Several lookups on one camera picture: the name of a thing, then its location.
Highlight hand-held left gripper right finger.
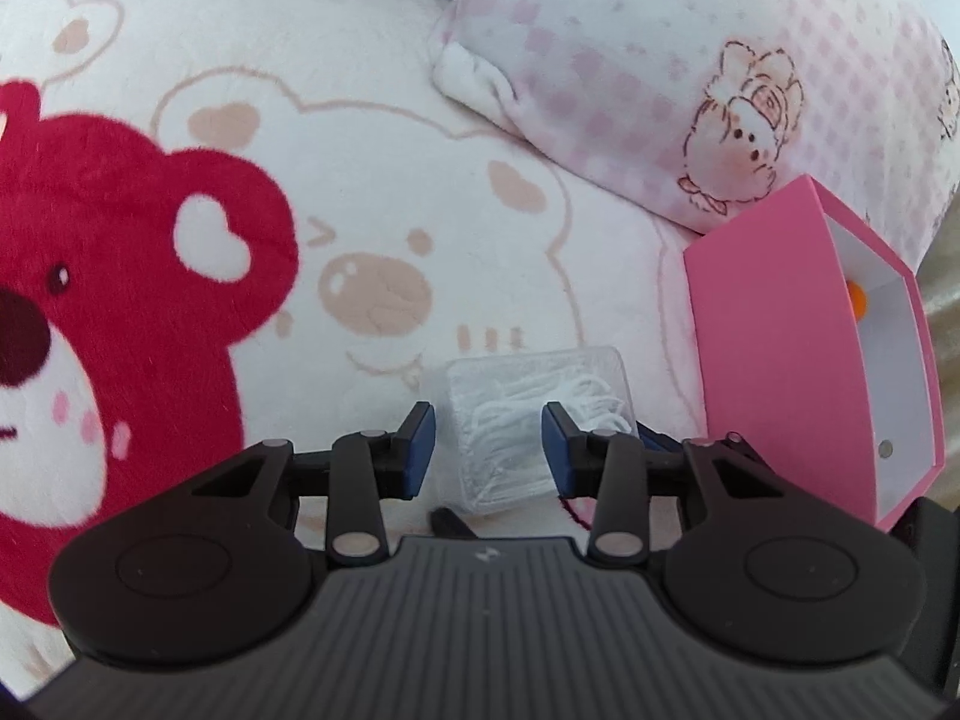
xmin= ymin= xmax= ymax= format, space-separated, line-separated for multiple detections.
xmin=541 ymin=401 xmax=773 ymax=566

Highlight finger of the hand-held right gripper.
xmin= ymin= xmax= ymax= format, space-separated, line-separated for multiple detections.
xmin=426 ymin=506 xmax=481 ymax=541
xmin=636 ymin=424 xmax=685 ymax=458

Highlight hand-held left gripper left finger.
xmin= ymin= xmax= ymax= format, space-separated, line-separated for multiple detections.
xmin=191 ymin=401 xmax=437 ymax=566

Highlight clear box of floss picks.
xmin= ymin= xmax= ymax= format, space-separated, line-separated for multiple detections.
xmin=420 ymin=345 xmax=638 ymax=517

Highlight pink cardboard box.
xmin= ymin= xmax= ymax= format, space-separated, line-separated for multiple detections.
xmin=682 ymin=174 xmax=944 ymax=527

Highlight gold curtain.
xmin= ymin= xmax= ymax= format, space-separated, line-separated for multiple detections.
xmin=911 ymin=187 xmax=960 ymax=511

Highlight bear printed blanket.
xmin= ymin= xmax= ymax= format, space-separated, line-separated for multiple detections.
xmin=0 ymin=0 xmax=721 ymax=698

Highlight pink checked cartoon pillow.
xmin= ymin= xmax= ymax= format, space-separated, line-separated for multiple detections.
xmin=431 ymin=0 xmax=960 ymax=271

